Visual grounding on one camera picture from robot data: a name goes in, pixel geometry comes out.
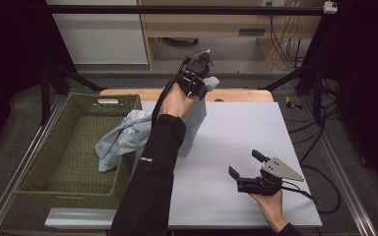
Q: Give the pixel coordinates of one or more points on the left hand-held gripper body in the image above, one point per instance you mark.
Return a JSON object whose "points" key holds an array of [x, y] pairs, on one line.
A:
{"points": [[192, 78]]}

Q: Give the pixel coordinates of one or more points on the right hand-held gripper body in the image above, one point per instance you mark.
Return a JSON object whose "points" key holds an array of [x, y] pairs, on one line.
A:
{"points": [[269, 178]]}

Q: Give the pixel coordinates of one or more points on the light blue cloth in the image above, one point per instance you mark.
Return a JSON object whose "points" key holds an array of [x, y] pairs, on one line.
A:
{"points": [[124, 137]]}

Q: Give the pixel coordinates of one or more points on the green woven basket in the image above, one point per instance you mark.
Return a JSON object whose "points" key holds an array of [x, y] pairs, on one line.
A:
{"points": [[78, 154]]}

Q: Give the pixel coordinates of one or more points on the person's right hand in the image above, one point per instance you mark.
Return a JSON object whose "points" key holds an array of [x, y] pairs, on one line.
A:
{"points": [[271, 206]]}

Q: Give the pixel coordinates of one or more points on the person's left hand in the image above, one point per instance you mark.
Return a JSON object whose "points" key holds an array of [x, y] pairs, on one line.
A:
{"points": [[176, 102]]}

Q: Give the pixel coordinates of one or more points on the light grey table board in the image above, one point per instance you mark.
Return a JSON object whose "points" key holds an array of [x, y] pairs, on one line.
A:
{"points": [[242, 137]]}

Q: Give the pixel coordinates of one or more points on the wooden table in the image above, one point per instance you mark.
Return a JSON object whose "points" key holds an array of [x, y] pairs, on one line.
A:
{"points": [[242, 95]]}

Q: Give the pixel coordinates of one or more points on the wooden desk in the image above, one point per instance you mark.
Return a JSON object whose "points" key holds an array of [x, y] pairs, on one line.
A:
{"points": [[210, 24]]}

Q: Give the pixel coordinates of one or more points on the yellow and black tool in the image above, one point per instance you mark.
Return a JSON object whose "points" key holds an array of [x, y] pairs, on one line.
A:
{"points": [[292, 104]]}

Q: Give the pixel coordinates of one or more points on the black metal crossbar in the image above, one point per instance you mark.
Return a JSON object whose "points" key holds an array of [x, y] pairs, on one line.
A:
{"points": [[177, 10]]}

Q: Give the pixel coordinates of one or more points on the black stand legs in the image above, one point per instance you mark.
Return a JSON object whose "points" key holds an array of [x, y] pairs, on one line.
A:
{"points": [[308, 82], [55, 85]]}

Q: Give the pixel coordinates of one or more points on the white cabinet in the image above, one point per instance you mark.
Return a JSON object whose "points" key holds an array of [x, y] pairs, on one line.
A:
{"points": [[101, 36]]}

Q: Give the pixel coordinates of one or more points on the white plug adapter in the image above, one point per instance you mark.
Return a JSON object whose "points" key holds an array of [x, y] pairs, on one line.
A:
{"points": [[330, 7]]}

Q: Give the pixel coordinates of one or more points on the aluminium frame rail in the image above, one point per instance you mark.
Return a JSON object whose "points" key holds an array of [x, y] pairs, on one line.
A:
{"points": [[344, 183], [16, 170]]}

